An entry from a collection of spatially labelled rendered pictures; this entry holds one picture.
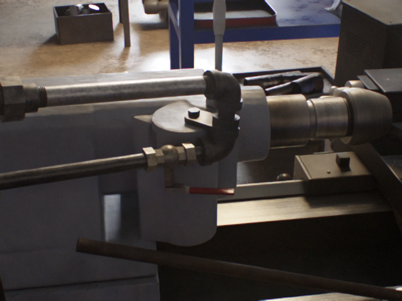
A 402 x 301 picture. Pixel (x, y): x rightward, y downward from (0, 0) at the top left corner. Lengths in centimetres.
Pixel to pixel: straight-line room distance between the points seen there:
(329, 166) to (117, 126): 57
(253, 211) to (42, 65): 325
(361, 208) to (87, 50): 350
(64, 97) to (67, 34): 399
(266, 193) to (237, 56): 315
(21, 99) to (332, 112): 48
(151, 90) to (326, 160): 67
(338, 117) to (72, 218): 41
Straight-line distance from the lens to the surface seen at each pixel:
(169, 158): 72
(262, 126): 87
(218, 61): 82
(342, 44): 259
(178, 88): 69
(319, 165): 126
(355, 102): 93
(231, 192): 75
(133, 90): 66
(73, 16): 459
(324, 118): 92
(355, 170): 126
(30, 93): 63
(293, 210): 118
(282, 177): 159
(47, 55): 447
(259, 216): 116
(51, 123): 81
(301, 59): 432
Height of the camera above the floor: 150
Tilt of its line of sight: 29 degrees down
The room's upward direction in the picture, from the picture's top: straight up
